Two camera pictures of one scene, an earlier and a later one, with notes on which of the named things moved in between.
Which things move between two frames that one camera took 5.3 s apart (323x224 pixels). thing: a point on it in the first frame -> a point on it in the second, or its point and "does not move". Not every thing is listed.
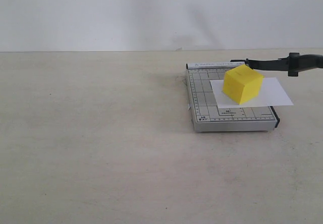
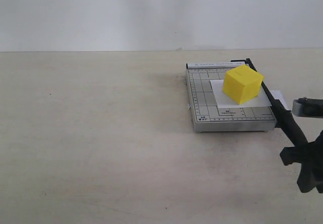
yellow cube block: x=242 y=84 does not move
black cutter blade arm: x=293 y=63 -> x=285 y=121
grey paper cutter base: x=205 y=115 does not move
